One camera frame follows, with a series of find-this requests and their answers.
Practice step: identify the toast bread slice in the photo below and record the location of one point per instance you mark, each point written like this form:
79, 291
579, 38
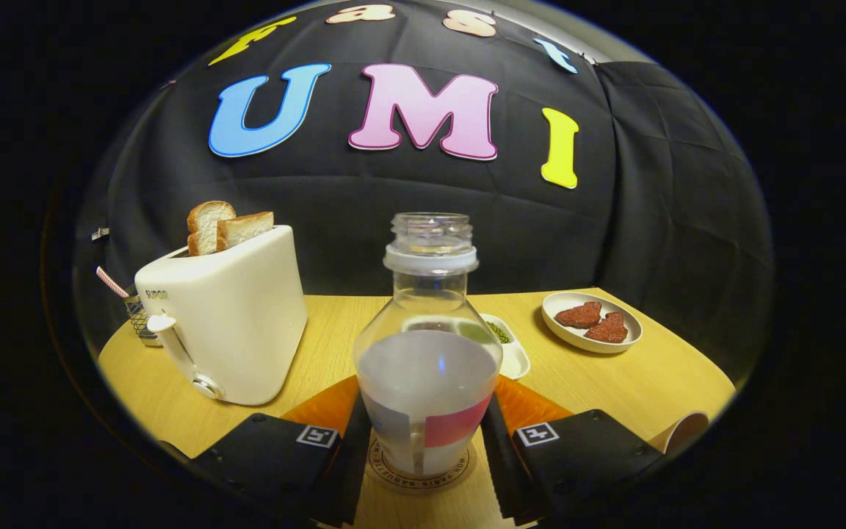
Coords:
247, 228
206, 224

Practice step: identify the black backdrop cloth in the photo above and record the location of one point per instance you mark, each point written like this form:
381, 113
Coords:
364, 213

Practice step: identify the round wooden coaster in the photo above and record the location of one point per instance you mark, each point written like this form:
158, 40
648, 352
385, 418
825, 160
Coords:
467, 470

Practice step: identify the pink striped straw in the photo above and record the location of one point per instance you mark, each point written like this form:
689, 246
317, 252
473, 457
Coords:
111, 281

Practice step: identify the metal cloth clip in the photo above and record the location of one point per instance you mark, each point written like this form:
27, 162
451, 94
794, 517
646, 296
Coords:
100, 234

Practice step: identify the white toaster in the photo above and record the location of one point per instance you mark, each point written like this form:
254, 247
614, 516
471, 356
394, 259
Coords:
247, 323

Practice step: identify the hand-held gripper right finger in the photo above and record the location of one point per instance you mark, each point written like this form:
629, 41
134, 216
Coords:
498, 474

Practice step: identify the white divided bean tray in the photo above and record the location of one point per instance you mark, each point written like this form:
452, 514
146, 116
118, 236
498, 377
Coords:
515, 356

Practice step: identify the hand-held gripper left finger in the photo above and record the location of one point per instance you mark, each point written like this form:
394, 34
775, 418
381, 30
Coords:
353, 474

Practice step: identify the red meat piece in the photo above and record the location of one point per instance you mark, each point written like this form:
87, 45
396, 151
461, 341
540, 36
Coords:
579, 316
608, 329

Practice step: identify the white round plate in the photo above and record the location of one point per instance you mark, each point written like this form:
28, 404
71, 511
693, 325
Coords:
562, 334

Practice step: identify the clear plastic juice bottle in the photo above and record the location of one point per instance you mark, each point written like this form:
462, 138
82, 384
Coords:
427, 382

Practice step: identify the wooden table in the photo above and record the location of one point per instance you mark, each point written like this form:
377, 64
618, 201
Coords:
335, 345

